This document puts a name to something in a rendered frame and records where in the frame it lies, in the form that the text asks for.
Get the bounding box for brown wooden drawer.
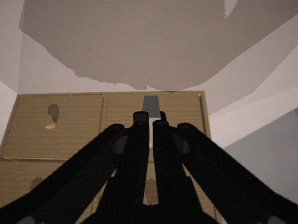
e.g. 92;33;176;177
2;95;104;163
0;165;93;224
105;94;204;134
100;167;215;219

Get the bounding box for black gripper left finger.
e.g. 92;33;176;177
0;96;151;224

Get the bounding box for tan wooden chest of drawers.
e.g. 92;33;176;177
0;91;222;224

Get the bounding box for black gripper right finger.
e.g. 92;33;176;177
151;96;298;224

